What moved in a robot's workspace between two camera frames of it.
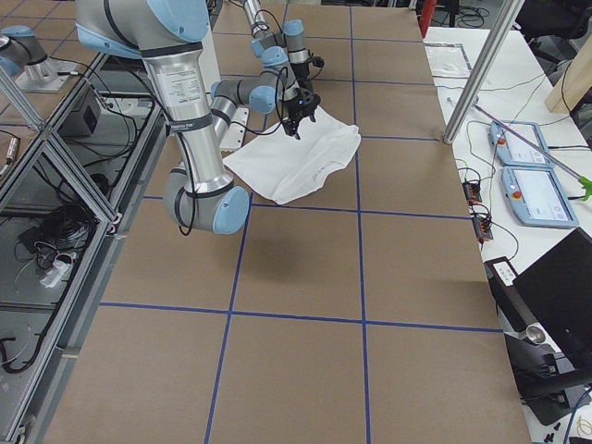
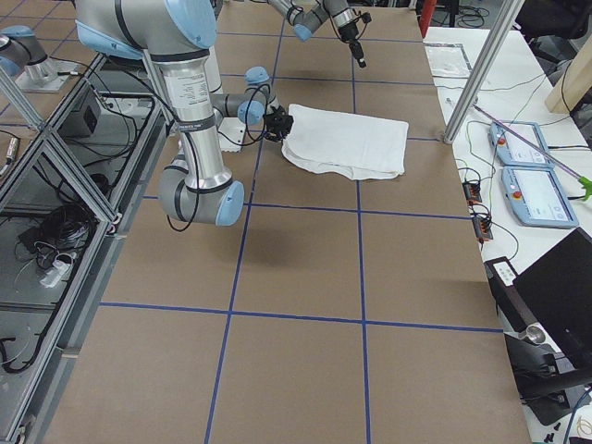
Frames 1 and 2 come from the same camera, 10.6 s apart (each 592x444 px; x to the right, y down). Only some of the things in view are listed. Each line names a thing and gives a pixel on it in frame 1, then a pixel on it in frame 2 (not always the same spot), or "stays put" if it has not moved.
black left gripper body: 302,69 → 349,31
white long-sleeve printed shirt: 286,167 → 343,145
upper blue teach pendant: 514,150 stays put
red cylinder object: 425,16 stays put
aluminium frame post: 509,17 stays put
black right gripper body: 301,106 → 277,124
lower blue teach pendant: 536,198 stays put
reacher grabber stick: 585,183 stays put
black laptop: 556,294 stays put
